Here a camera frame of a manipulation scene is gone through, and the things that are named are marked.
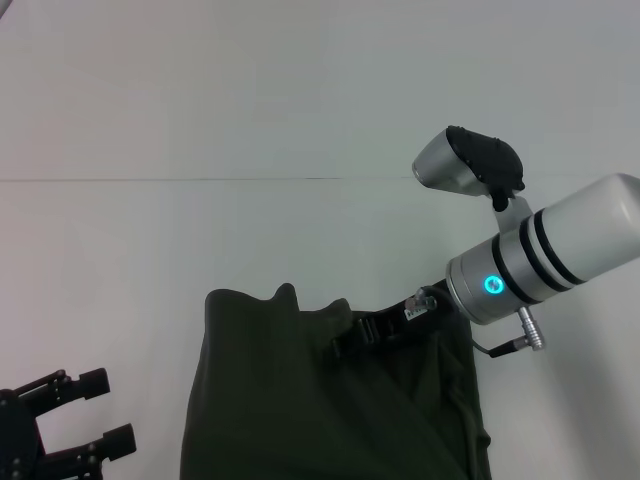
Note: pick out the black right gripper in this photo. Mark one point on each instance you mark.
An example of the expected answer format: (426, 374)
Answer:
(430, 315)

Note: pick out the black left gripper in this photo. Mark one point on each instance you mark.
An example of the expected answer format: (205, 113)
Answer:
(17, 440)

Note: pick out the dark green t-shirt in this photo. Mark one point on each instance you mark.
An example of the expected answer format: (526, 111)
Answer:
(310, 410)

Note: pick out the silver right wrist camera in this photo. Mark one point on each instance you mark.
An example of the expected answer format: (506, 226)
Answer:
(460, 162)

